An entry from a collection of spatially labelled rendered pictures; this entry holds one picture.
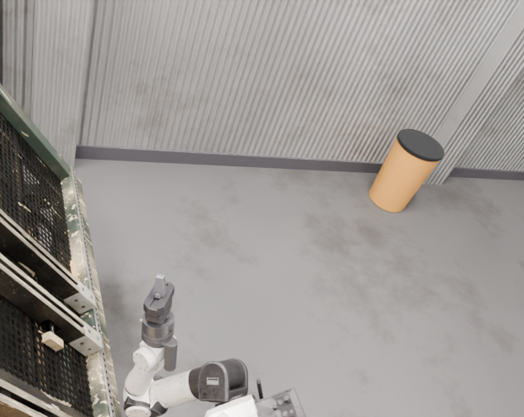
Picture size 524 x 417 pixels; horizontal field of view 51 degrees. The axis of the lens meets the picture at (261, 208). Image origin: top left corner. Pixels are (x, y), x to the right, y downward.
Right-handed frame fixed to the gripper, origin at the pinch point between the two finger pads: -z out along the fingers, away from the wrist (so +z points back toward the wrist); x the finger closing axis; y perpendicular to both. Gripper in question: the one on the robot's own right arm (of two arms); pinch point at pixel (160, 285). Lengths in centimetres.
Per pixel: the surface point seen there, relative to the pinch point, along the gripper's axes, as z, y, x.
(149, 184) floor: 104, 90, -242
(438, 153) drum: 68, -127, -328
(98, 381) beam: 65, 27, -20
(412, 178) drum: 90, -111, -319
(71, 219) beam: 44, 70, -85
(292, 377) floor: 154, -43, -131
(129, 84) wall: 30, 107, -242
